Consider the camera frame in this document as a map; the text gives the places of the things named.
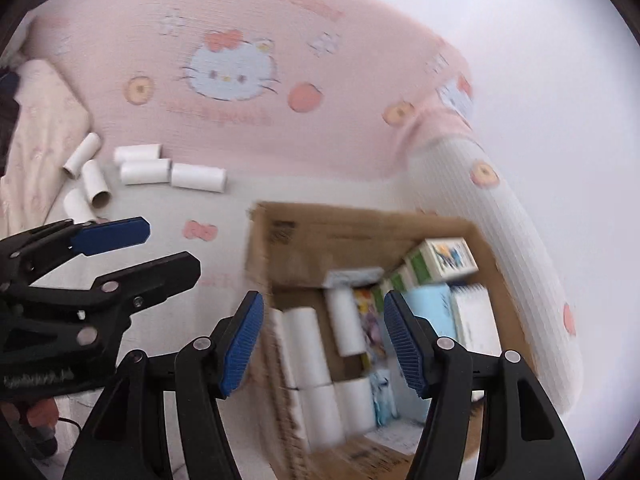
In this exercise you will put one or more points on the cartoon print white box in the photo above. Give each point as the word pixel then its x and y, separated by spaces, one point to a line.
pixel 447 257

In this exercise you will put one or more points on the white box with blue figure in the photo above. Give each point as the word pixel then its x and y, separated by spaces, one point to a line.
pixel 384 395

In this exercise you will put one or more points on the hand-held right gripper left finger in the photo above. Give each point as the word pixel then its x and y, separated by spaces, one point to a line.
pixel 242 345

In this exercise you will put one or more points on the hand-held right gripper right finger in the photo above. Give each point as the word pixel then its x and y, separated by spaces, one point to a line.
pixel 405 345

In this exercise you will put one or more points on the colourful sticker cards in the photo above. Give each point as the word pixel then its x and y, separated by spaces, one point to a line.
pixel 370 320

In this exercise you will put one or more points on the pile of white paper tubes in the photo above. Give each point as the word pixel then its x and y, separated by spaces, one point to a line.
pixel 197 177

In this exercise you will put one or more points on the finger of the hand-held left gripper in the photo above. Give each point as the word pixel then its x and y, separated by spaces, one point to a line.
pixel 112 236
pixel 160 275

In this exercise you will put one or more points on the green white small box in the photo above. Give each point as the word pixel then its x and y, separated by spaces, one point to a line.
pixel 415 270
pixel 397 280

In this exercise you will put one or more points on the pink white cat print sofa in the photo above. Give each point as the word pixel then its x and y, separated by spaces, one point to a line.
pixel 300 35

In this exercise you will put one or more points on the white spiral notebook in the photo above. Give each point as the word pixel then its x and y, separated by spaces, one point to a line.
pixel 472 315

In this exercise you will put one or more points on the white printed paper cards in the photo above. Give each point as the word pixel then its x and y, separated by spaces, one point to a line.
pixel 400 435

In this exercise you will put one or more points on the white cardboard tube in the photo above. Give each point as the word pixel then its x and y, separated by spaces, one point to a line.
pixel 356 402
pixel 302 347
pixel 346 320
pixel 322 415

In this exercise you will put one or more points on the grey white small box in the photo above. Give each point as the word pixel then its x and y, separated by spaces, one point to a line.
pixel 352 277

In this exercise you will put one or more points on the brown cardboard box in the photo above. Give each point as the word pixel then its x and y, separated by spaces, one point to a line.
pixel 300 250

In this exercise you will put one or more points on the person's left hand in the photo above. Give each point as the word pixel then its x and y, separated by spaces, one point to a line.
pixel 41 412

